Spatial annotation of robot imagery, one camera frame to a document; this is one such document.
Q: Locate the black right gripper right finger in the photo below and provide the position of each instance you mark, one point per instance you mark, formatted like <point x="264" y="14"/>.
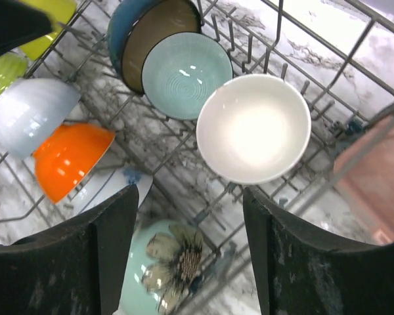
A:
<point x="300" y="268"/>

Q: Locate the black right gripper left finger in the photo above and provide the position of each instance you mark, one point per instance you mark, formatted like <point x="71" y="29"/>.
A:
<point x="75" y="267"/>

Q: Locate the celadon green bowl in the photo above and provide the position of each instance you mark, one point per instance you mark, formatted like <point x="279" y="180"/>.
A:
<point x="163" y="261"/>

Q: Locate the blue floral bowl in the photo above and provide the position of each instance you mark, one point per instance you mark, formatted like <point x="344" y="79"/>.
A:
<point x="105" y="183"/>

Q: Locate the white round bowl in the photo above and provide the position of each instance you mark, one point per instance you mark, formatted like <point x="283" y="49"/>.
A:
<point x="68" y="155"/>

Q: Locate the beige patterned bowl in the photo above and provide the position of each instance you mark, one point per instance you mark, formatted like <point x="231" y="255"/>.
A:
<point x="253" y="129"/>

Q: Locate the grey bowl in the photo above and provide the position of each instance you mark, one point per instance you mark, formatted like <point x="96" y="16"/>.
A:
<point x="31" y="110"/>

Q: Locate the dark brown bowl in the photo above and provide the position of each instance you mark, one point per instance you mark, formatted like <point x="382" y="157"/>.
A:
<point x="135" y="27"/>

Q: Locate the yellow-green bowl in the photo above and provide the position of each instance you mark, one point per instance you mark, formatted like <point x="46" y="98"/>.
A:
<point x="58" y="11"/>

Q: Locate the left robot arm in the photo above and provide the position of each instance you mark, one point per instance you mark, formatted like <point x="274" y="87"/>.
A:
<point x="20" y="24"/>

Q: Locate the grey wire dish rack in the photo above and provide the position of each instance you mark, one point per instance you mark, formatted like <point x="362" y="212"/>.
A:
<point x="154" y="153"/>

